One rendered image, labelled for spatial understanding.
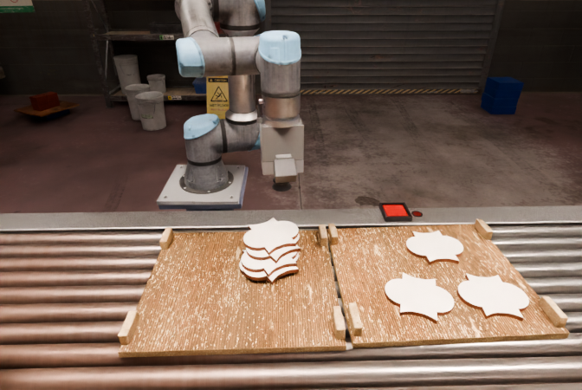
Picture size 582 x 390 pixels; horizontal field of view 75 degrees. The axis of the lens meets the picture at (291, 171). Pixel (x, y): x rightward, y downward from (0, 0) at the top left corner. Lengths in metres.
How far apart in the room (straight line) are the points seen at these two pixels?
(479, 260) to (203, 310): 0.63
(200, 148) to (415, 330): 0.82
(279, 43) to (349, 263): 0.51
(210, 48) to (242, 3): 0.38
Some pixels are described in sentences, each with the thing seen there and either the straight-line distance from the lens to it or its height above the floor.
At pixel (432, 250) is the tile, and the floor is 0.95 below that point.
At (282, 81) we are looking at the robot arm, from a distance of 0.70.
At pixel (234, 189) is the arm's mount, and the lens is 1.30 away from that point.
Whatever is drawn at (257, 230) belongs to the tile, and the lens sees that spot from 0.92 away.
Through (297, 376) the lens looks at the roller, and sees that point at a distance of 0.74.
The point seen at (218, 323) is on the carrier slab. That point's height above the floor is 0.94.
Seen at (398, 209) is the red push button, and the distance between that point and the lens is 1.14.
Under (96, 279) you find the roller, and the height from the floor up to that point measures 0.91.
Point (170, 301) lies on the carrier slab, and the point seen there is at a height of 0.94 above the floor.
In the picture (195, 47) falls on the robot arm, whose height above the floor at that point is 1.41.
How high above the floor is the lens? 1.53
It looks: 27 degrees down
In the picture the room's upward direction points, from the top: straight up
